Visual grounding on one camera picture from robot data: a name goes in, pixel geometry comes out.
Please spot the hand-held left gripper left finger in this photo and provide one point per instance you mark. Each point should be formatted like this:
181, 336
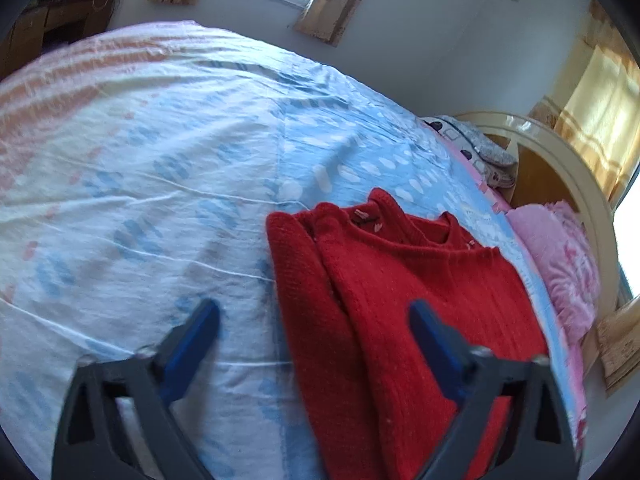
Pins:
197, 330

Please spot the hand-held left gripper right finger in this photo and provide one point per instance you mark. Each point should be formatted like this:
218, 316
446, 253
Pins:
432, 332

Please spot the red knit sweater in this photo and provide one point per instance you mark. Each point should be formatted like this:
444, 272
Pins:
400, 310

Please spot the pink blanket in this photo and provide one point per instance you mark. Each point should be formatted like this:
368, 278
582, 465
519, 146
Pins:
560, 255

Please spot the bed with dotted sheet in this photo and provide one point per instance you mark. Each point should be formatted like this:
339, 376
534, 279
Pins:
150, 185

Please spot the light wooden nightstand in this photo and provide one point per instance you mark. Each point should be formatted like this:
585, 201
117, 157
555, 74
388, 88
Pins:
620, 350

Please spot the grey white patterned pillow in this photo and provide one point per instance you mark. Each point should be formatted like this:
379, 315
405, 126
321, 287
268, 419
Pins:
480, 150

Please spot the cream wooden headboard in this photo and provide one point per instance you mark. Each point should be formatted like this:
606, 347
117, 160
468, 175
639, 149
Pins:
575, 175

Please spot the yellow striped curtain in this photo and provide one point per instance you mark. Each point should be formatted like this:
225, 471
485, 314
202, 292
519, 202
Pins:
600, 110

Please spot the brown wooden desk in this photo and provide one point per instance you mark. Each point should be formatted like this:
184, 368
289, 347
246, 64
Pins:
60, 15

